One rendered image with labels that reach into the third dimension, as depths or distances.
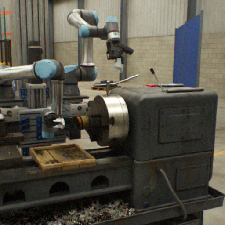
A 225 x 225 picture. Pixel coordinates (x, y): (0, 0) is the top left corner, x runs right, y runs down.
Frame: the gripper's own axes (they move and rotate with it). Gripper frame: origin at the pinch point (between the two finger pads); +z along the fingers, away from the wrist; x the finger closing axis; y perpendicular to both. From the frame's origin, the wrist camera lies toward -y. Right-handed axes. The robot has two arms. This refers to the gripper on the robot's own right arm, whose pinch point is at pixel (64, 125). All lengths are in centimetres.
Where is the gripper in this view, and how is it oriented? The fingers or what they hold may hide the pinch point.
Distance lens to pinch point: 185.7
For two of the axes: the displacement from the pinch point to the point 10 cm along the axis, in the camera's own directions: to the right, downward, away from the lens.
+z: 4.1, 2.0, -8.9
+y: -9.1, 0.3, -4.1
